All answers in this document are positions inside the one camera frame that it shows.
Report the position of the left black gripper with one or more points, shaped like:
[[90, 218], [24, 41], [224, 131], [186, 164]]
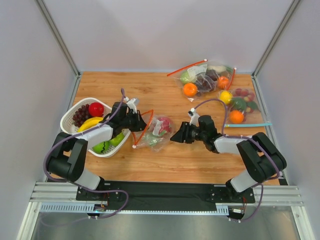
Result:
[[136, 120]]

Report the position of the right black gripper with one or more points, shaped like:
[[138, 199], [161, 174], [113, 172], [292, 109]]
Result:
[[186, 132]]

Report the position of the red dragon fruit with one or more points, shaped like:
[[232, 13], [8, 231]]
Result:
[[159, 132]]

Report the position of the orange-zip bag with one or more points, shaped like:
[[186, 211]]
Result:
[[139, 138], [229, 73], [193, 70]]

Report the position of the red fake apple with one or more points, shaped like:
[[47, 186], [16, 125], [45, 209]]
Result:
[[96, 109]]

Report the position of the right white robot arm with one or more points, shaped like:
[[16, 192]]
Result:
[[260, 156]]

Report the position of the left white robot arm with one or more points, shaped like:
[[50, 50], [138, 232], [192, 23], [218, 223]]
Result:
[[67, 157]]

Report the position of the green fake apple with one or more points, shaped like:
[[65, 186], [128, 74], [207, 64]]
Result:
[[117, 140]]

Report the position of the green striped fake melon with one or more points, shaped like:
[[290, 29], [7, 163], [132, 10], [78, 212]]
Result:
[[101, 148]]

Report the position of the orange fake fruit left bag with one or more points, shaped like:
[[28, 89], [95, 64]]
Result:
[[190, 89]]

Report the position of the yellow fake banana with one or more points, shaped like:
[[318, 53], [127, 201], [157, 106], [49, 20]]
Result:
[[89, 123]]

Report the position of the green fake cabbage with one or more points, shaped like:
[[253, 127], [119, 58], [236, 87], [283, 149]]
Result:
[[185, 78]]

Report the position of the dark purple fake grapes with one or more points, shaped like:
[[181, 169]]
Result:
[[206, 82]]

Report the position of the orange fake fruit blue bag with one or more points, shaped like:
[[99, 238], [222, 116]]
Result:
[[236, 117]]

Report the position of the yellow fake apple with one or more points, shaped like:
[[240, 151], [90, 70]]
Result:
[[225, 96]]

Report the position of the green fake avocado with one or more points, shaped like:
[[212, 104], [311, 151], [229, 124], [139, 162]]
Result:
[[238, 103]]

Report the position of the orange fake fruit middle bag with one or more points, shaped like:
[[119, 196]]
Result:
[[223, 82]]

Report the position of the blue-zip clear bag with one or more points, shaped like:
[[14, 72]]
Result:
[[251, 120]]

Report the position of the white fake radish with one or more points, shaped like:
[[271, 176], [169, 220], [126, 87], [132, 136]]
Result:
[[217, 68]]

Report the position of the white perforated plastic basket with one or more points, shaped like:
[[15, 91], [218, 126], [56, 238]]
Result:
[[92, 135]]

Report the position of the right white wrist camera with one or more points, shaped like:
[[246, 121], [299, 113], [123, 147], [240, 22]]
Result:
[[194, 116]]

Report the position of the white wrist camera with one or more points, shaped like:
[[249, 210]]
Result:
[[194, 116], [132, 104]]

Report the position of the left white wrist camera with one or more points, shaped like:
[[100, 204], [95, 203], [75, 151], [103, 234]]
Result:
[[132, 104]]

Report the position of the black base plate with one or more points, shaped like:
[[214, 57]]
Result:
[[179, 196]]

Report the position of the white slotted cable duct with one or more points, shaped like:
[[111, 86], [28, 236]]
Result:
[[93, 208]]

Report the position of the left aluminium frame post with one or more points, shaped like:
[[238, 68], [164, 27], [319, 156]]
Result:
[[57, 35]]

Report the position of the aluminium corner frame post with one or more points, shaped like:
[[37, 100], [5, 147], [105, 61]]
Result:
[[276, 36]]

